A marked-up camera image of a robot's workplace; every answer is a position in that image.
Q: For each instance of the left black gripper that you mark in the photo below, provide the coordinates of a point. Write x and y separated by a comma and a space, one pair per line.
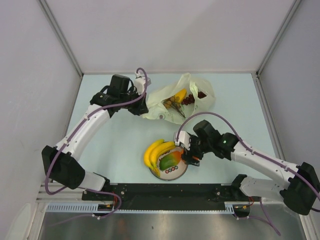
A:
141, 108

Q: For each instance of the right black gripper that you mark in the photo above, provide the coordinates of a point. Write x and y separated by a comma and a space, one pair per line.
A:
188, 154

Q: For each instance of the green orange fake mango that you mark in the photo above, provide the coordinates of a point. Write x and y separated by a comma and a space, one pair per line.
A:
170, 160

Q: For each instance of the round printed plate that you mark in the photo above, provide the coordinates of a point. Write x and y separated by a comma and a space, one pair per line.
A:
172, 173

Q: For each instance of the pale yellow plastic bag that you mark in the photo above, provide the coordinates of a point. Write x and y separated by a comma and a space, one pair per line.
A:
193, 85

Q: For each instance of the yellow fake banana bunch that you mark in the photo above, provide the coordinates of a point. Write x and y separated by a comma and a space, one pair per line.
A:
154, 151

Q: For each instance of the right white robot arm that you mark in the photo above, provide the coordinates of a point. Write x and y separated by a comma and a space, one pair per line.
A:
297, 186

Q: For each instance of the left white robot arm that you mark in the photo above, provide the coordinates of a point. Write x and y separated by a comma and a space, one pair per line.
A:
61, 162

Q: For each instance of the dark red fake grapes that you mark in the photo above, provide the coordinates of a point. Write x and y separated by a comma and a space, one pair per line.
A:
190, 99

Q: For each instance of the brown fake longan branch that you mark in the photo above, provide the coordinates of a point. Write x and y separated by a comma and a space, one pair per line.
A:
173, 103

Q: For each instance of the small yellow fake fruit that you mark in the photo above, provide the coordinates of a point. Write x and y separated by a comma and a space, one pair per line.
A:
181, 95

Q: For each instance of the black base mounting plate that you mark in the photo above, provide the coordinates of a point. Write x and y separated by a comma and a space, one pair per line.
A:
176, 197

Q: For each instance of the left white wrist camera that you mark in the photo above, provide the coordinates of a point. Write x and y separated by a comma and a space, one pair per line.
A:
141, 81

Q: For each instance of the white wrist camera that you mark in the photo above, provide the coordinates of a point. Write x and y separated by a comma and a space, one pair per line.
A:
141, 81
182, 139

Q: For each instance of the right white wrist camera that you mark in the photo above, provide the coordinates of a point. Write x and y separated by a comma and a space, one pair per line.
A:
182, 139

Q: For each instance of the aluminium frame rail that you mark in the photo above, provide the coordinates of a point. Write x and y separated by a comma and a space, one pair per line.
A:
67, 195

